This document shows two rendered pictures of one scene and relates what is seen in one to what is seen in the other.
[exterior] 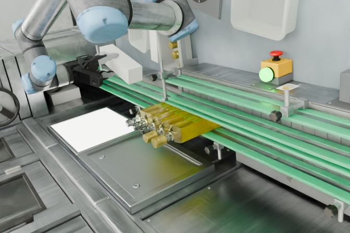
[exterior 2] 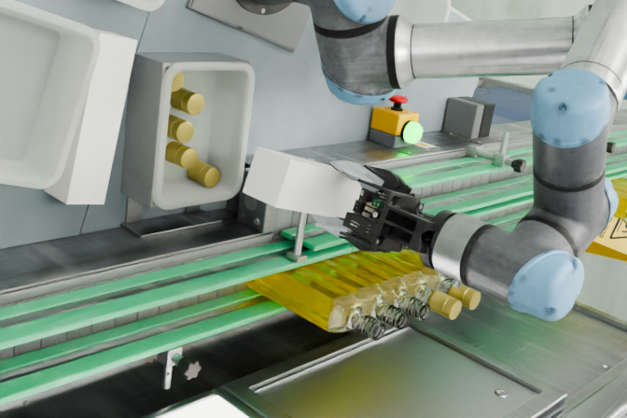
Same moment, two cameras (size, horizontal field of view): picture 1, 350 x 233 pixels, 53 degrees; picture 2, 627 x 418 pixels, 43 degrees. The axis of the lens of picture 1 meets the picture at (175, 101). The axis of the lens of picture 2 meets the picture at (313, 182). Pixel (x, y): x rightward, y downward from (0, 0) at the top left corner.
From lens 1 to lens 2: 2.05 m
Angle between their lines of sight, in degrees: 99
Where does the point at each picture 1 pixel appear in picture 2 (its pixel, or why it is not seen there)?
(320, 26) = not seen: hidden behind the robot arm
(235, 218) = (509, 328)
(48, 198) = not seen: outside the picture
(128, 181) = (491, 403)
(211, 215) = (512, 343)
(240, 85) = (399, 160)
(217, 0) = (305, 13)
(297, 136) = (475, 193)
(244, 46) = (327, 100)
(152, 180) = (476, 375)
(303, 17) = not seen: hidden behind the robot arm
